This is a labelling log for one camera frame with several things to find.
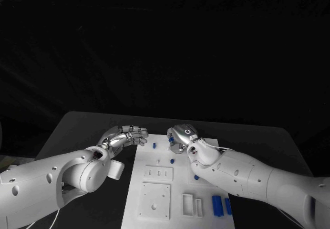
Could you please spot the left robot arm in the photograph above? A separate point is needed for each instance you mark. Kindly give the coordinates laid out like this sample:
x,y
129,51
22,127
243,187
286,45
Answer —
x,y
38,180

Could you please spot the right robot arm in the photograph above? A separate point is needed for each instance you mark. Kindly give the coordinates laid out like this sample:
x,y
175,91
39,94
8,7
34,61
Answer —
x,y
247,175

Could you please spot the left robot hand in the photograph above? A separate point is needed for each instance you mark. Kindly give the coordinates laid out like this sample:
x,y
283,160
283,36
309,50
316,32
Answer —
x,y
123,137

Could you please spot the large blue block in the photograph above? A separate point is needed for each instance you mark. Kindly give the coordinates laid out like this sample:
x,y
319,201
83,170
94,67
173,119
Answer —
x,y
218,205

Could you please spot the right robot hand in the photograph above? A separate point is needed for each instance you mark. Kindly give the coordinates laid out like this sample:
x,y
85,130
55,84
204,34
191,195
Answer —
x,y
183,136

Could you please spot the narrow blue block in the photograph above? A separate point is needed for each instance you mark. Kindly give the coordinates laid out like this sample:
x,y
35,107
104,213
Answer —
x,y
228,206

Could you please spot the white task board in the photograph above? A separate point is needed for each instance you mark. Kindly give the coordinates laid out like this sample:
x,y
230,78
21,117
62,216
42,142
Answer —
x,y
178,184

